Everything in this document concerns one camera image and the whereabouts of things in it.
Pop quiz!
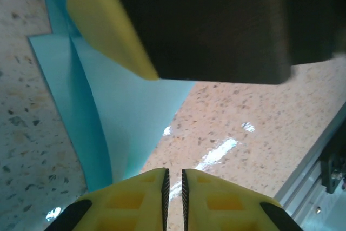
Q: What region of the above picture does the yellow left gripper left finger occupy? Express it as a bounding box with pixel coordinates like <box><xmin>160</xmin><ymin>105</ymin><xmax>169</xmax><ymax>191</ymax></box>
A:
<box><xmin>45</xmin><ymin>168</ymin><xmax>170</xmax><ymax>231</ymax></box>

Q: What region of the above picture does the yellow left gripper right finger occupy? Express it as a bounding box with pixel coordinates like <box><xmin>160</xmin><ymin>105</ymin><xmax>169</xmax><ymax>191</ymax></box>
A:
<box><xmin>181</xmin><ymin>168</ymin><xmax>301</xmax><ymax>231</ymax></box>

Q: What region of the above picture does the light blue paper sheet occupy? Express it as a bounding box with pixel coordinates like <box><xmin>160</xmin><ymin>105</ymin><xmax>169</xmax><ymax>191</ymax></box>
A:
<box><xmin>28</xmin><ymin>0</ymin><xmax>197</xmax><ymax>193</ymax></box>

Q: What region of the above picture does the aluminium mounting rail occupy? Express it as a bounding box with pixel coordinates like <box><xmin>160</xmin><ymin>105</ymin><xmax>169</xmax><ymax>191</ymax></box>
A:
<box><xmin>274</xmin><ymin>101</ymin><xmax>346</xmax><ymax>231</ymax></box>

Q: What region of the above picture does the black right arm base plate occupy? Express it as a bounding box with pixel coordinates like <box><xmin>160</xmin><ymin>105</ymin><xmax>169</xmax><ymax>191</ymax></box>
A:
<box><xmin>320</xmin><ymin>144</ymin><xmax>346</xmax><ymax>194</ymax></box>

